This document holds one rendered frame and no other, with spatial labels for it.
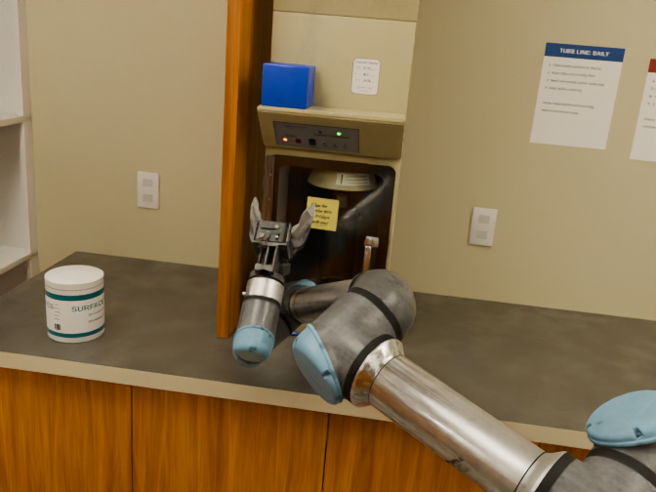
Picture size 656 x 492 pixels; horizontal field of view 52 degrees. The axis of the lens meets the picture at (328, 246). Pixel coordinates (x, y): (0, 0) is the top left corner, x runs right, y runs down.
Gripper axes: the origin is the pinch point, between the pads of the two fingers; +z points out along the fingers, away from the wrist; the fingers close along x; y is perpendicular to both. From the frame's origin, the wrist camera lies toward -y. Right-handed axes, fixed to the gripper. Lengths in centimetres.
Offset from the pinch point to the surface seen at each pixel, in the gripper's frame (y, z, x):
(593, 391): -30, -23, -73
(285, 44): 11.2, 35.0, 4.9
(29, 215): -58, 21, 92
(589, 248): -55, 29, -81
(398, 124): 9.2, 17.0, -22.5
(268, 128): 3.6, 17.0, 6.3
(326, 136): 2.9, 16.9, -6.8
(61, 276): -14, -17, 50
